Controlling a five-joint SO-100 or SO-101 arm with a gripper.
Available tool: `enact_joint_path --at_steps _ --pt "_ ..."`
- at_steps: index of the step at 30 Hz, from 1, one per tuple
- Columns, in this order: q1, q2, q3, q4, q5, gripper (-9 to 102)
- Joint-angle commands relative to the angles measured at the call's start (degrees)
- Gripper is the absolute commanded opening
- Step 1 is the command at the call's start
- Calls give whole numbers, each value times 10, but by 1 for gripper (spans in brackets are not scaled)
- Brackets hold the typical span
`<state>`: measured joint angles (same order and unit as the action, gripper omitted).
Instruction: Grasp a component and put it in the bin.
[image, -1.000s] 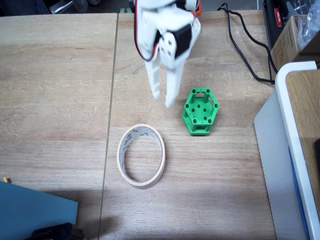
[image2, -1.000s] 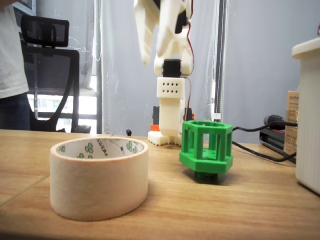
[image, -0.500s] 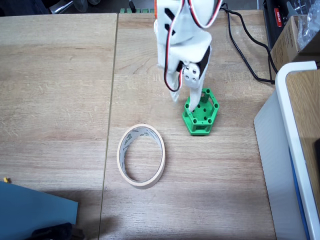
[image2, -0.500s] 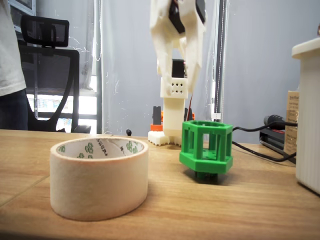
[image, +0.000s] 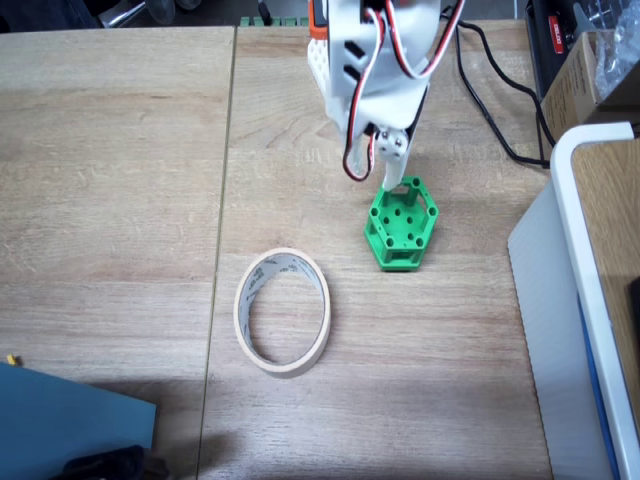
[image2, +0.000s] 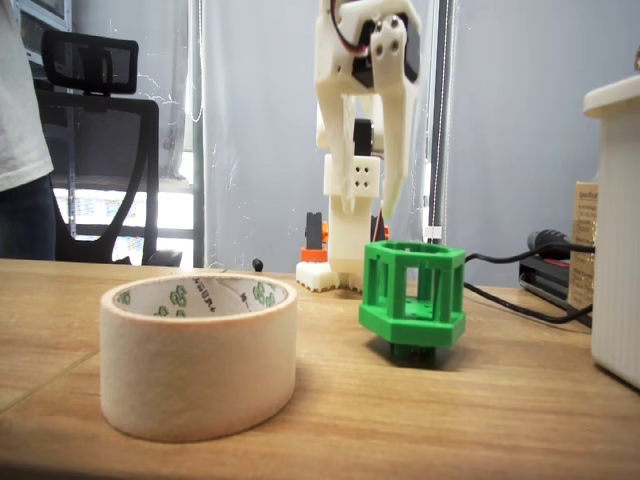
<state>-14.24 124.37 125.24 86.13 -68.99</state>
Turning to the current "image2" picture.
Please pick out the person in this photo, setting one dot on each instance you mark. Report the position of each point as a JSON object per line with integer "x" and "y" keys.
{"x": 20, "y": 125}

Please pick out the green hexagonal printed component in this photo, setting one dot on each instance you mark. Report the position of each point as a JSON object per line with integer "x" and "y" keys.
{"x": 415, "y": 330}

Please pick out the small black knob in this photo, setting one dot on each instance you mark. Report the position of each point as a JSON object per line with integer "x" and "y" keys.
{"x": 258, "y": 265}

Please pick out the black power supply box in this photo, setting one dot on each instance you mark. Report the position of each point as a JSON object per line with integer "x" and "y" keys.
{"x": 537, "y": 287}

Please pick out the brown cardboard box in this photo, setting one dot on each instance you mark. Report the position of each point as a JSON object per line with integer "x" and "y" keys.
{"x": 582, "y": 250}

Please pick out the black office chair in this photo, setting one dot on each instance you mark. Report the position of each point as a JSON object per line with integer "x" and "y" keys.
{"x": 100, "y": 150}

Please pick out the orange table clamp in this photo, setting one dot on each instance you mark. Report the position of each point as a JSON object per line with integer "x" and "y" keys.
{"x": 380, "y": 232}
{"x": 314, "y": 240}

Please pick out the beige masking tape roll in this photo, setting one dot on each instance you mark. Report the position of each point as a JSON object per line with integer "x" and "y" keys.
{"x": 200, "y": 375}

